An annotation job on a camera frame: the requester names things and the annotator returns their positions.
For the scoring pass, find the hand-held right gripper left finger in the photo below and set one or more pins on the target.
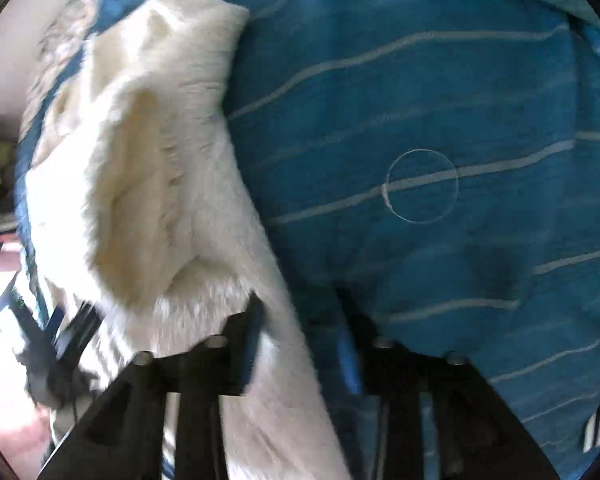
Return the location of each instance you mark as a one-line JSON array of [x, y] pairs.
[[250, 340]]

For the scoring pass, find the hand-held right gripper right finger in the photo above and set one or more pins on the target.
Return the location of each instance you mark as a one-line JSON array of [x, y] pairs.
[[349, 360]]

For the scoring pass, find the blue striped bed sheet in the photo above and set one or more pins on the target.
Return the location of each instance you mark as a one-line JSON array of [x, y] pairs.
[[430, 185]]

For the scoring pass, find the white fluffy garment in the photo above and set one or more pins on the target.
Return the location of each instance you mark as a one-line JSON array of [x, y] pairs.
[[170, 210]]

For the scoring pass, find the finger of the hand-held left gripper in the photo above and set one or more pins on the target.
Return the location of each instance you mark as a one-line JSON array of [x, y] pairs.
[[82, 322], [54, 322]]

